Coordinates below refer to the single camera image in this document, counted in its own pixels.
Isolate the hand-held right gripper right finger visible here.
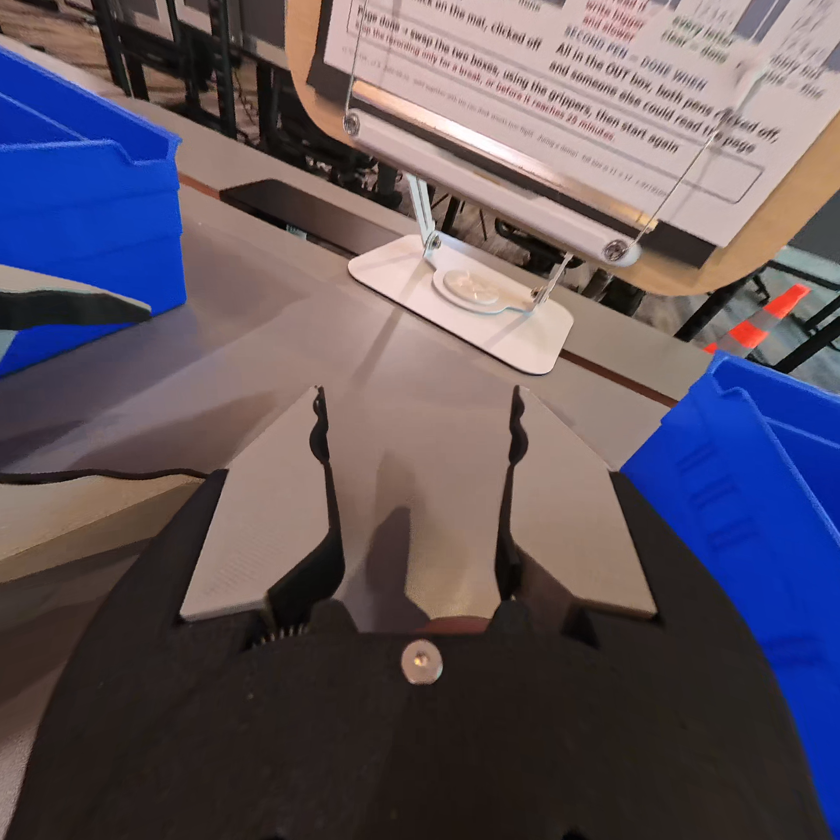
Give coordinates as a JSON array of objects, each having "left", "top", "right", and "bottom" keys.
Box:
[{"left": 495, "top": 386, "right": 657, "bottom": 618}]

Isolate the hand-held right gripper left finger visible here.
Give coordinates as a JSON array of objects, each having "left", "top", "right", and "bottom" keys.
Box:
[{"left": 180, "top": 386, "right": 345, "bottom": 627}]

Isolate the blue plastic bin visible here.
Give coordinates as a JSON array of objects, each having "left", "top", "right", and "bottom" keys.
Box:
[
  {"left": 620, "top": 351, "right": 840, "bottom": 840},
  {"left": 0, "top": 46, "right": 188, "bottom": 378}
]

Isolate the orange traffic cone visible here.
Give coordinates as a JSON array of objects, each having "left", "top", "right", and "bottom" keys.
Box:
[{"left": 703, "top": 283, "right": 811, "bottom": 358}]

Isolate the black cable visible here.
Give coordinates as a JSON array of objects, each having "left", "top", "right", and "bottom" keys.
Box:
[{"left": 0, "top": 467, "right": 211, "bottom": 487}]

